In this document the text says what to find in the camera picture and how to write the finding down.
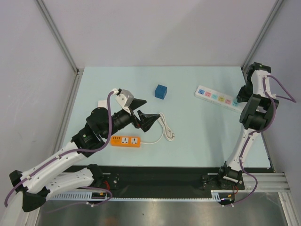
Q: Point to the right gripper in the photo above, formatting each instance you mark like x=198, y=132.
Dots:
x=243, y=93

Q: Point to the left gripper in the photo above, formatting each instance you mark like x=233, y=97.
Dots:
x=146, y=120

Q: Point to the blue cube adapter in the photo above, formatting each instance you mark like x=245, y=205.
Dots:
x=160, y=92

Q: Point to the white charger plug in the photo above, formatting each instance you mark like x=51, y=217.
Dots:
x=102, y=103

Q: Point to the mint green charger plug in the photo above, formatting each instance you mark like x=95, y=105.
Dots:
x=235, y=103

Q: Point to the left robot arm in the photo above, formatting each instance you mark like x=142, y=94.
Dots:
x=43, y=181

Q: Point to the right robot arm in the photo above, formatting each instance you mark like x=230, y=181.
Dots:
x=256, y=117

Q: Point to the white power strip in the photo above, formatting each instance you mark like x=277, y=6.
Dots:
x=218, y=98

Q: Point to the orange power strip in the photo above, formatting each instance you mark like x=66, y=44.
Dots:
x=125, y=141

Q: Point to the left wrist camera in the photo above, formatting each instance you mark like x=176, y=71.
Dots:
x=124, y=98

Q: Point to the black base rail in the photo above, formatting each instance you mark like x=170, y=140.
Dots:
x=168, y=179

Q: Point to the white cable duct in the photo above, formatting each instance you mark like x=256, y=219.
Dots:
x=160, y=196

